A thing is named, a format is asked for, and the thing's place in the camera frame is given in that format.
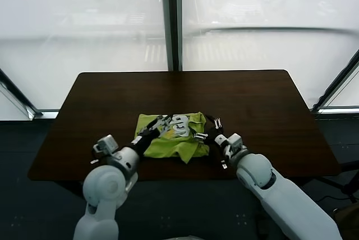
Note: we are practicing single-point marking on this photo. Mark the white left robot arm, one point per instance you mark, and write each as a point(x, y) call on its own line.
point(103, 186)

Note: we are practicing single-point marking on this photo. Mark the dark brown trouser leg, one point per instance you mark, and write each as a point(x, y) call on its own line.
point(347, 217)

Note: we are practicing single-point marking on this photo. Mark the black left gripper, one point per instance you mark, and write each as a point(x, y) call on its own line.
point(147, 133)

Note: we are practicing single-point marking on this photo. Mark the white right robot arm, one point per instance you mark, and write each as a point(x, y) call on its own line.
point(258, 170)

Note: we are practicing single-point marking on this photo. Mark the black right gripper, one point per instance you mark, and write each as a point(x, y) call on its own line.
point(213, 134)

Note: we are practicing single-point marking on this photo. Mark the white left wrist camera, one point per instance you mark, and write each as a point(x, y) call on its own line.
point(106, 144)

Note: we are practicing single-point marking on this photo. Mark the slanted metal window frame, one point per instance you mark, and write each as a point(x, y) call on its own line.
point(16, 97)
point(336, 84)

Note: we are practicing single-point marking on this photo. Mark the dark vertical window mullion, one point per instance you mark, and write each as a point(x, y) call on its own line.
point(171, 27)

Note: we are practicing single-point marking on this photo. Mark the lime green t-shirt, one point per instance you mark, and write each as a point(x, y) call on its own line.
point(168, 147)

